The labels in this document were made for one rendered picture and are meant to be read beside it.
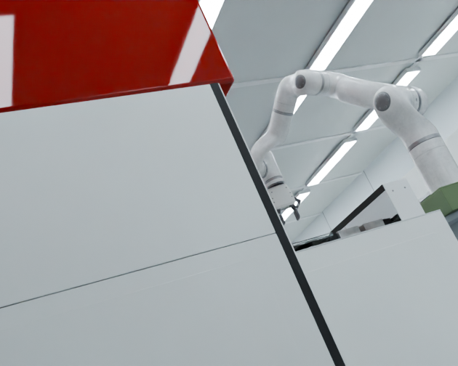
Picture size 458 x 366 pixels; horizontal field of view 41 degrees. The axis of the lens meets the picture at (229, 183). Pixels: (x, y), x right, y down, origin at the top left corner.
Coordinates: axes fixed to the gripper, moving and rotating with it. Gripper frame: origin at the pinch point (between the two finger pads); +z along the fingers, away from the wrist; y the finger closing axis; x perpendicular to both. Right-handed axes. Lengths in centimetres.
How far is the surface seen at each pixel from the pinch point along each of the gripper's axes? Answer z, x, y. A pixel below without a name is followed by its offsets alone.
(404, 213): 31, 78, -10
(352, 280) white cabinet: 45, 92, 18
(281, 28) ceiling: -156, -101, -77
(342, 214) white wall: -124, -532, -224
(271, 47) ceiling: -155, -120, -72
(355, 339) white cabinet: 59, 95, 24
